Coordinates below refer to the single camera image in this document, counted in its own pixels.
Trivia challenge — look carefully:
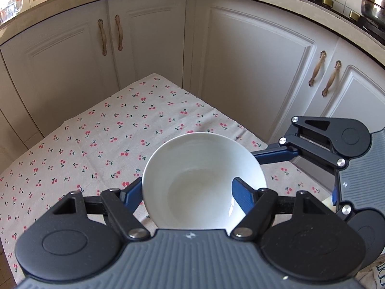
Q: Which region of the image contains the stainless steel pot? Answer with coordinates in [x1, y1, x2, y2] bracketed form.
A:
[354, 0, 385, 26]

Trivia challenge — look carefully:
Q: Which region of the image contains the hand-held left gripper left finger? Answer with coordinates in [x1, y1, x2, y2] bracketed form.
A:
[45, 177, 151, 241]

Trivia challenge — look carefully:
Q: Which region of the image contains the glass pitcher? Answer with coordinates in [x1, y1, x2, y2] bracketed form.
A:
[0, 0, 24, 21]

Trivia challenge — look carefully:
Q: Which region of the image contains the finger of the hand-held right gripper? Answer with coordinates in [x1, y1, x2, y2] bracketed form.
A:
[252, 116, 351, 173]
[334, 203, 357, 222]

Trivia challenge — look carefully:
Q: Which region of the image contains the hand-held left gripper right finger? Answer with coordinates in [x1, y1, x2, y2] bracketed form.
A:
[229, 177, 346, 239]

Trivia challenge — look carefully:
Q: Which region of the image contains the bronze cabinet handle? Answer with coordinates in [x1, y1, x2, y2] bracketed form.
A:
[114, 14, 124, 52]
[308, 51, 327, 86]
[322, 60, 342, 97]
[97, 19, 108, 56]

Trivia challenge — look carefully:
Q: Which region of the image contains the black gas stove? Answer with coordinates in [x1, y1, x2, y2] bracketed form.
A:
[265, 0, 385, 37]

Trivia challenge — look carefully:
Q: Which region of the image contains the cherry-print tablecloth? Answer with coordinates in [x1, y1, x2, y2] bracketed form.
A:
[0, 73, 334, 286]

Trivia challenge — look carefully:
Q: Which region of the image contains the plain white bowl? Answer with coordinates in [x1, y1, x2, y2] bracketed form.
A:
[142, 132, 268, 229]

